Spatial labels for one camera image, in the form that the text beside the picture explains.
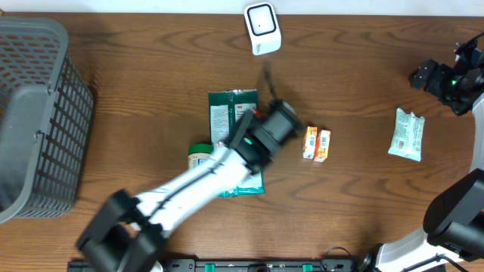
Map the white barcode scanner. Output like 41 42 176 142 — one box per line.
244 2 282 56

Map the mint green wipes pack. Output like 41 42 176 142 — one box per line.
388 108 425 162

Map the green 3M adhesive package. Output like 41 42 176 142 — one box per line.
208 89 265 198

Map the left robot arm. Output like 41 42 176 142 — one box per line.
76 110 293 271

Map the grey plastic mesh basket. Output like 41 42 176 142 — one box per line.
1 17 95 222

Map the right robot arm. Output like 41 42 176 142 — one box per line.
356 57 483 271

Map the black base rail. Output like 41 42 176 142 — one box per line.
67 258 447 272

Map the orange tissue pack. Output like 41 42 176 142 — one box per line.
313 130 331 162
302 126 318 159

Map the green-lidded small jar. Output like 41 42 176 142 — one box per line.
188 144 214 169

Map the red adhesive tube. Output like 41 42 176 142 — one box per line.
253 109 262 118

